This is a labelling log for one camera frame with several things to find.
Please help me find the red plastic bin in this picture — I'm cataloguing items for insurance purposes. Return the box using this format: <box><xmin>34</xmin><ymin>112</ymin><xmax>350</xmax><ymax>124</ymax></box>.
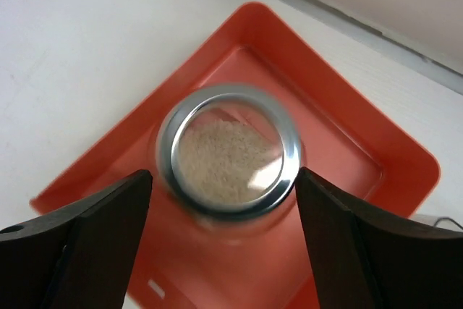
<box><xmin>31</xmin><ymin>2</ymin><xmax>440</xmax><ymax>308</ymax></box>

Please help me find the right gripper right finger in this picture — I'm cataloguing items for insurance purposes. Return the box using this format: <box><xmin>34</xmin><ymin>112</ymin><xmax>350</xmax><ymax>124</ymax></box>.
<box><xmin>295</xmin><ymin>167</ymin><xmax>462</xmax><ymax>308</ymax></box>

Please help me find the glass jar steel rim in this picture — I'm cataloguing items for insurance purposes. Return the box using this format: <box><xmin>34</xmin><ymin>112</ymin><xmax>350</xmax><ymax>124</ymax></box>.
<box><xmin>152</xmin><ymin>84</ymin><xmax>303</xmax><ymax>240</ymax></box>

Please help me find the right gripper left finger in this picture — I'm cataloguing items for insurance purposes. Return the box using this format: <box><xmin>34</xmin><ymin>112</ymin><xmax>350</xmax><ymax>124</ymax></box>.
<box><xmin>1</xmin><ymin>170</ymin><xmax>151</xmax><ymax>308</ymax></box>

